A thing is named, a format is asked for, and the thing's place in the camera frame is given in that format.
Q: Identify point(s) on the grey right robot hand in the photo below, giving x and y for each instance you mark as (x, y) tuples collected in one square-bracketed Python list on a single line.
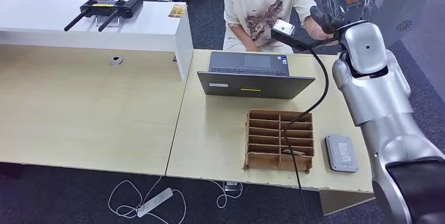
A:
[(344, 0)]

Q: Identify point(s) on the wooden slotted card organizer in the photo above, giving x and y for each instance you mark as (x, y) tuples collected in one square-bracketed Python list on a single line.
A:
[(264, 161)]

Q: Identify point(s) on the white power strip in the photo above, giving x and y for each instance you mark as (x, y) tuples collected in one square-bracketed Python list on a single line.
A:
[(154, 202)]

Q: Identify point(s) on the person's left forearm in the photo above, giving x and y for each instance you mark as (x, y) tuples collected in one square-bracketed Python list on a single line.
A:
[(313, 24)]

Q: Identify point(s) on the person's right forearm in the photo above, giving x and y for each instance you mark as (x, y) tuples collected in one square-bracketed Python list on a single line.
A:
[(241, 36)]

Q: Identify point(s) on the person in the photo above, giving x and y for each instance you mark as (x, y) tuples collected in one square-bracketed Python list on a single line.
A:
[(264, 3)]

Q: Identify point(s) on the grey kiosk panel stand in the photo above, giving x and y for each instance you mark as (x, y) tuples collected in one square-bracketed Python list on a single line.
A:
[(399, 7)]

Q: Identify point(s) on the black remote controller with antennas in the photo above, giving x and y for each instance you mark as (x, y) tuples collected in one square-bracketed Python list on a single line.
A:
[(130, 7)]

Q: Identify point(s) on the grey card reader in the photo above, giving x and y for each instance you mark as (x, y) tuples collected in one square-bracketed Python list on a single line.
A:
[(335, 156)]

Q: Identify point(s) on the person's left hand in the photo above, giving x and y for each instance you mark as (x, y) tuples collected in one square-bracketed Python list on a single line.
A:
[(326, 34)]

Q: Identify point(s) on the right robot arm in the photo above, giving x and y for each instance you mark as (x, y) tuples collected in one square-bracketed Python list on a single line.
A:
[(379, 97)]

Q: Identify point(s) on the white counter shelf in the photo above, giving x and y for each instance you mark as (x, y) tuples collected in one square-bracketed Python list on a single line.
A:
[(146, 31)]

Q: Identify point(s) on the grey laptop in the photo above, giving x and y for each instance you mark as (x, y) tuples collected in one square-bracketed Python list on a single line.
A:
[(257, 88)]

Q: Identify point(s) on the grey power adapter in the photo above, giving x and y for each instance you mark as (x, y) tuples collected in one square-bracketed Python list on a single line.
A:
[(231, 187)]

